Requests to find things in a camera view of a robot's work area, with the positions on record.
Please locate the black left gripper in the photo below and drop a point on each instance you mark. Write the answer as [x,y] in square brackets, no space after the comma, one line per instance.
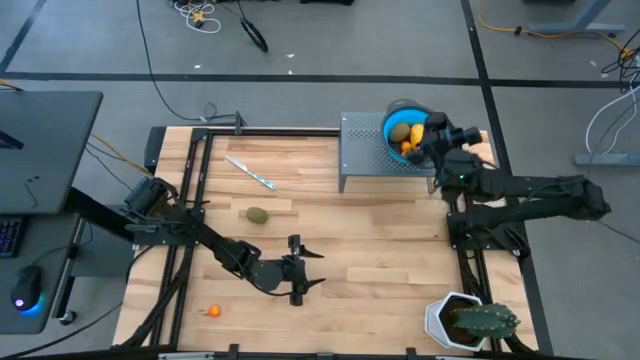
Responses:
[296,270]

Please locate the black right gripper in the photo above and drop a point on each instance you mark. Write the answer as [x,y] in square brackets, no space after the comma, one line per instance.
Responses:
[442,140]

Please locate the yellow mango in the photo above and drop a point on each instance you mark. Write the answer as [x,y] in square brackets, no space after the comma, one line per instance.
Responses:
[416,134]

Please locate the brown kiwi fruit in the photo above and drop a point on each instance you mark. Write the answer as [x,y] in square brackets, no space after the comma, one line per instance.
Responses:
[399,132]
[257,215]

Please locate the blue collapsible colander bowl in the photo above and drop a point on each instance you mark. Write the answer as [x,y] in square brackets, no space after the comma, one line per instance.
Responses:
[395,117]

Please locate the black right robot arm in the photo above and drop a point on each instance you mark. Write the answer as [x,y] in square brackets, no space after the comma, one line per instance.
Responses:
[540,190]

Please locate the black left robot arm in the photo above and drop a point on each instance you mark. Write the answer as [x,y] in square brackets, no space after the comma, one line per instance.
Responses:
[220,247]

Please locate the grey perforated metal stand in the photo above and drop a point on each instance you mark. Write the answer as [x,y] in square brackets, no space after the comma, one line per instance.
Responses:
[360,155]

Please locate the white hexagonal plant pot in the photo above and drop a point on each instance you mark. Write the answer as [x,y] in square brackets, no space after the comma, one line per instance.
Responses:
[435,320]

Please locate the green cactus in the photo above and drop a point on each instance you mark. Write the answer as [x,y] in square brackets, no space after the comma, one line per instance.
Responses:
[485,321]

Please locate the black equipment base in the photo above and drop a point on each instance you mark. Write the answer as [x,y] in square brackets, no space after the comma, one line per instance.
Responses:
[325,2]

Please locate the grey desk foot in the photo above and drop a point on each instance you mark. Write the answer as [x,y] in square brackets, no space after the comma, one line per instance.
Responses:
[610,159]
[575,27]

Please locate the black desk foot beam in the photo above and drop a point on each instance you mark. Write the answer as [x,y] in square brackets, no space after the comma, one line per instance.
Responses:
[95,210]

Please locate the silver desk leg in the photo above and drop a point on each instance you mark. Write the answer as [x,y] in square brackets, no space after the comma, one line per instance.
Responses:
[65,280]

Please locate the black desk caster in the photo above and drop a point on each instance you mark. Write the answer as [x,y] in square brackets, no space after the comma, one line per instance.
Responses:
[68,318]

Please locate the dark grey desk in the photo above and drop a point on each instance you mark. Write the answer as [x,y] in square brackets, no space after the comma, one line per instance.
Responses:
[35,235]

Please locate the black computer mouse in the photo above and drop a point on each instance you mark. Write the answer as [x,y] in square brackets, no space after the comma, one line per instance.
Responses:
[27,285]

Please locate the grey desk top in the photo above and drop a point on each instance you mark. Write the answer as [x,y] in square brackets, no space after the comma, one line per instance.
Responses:
[50,150]

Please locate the black keyboard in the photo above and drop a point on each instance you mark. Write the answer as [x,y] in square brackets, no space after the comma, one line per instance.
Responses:
[10,237]

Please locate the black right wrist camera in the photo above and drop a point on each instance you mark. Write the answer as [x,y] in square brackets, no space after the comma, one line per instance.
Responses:
[471,135]

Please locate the black aluminium table frame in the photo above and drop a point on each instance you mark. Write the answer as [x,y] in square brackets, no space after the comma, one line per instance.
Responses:
[275,132]

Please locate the black desk bracket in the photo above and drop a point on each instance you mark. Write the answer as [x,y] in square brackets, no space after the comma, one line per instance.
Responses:
[7,141]

